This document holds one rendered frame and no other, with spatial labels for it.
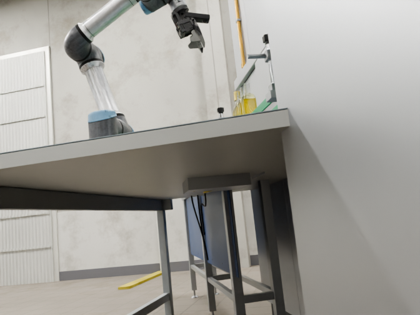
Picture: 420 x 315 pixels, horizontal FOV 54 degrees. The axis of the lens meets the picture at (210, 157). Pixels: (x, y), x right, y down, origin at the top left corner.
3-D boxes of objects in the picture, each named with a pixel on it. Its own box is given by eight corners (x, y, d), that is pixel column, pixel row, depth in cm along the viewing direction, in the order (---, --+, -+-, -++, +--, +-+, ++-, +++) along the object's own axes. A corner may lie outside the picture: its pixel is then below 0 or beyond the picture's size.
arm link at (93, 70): (102, 148, 176) (63, 43, 189) (117, 154, 191) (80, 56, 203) (126, 136, 174) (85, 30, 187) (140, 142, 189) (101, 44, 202)
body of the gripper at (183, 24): (180, 40, 189) (169, 18, 190) (197, 34, 191) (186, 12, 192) (182, 33, 182) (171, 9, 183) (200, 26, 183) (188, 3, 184)
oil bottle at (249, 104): (261, 139, 174) (255, 91, 177) (248, 140, 173) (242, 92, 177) (257, 142, 180) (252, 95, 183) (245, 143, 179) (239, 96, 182)
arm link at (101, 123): (83, 141, 165) (80, 109, 168) (99, 147, 178) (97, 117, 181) (110, 136, 163) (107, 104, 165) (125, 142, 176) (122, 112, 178)
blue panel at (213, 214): (280, 272, 167) (267, 169, 174) (237, 277, 164) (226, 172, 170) (213, 251, 322) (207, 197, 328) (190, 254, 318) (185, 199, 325)
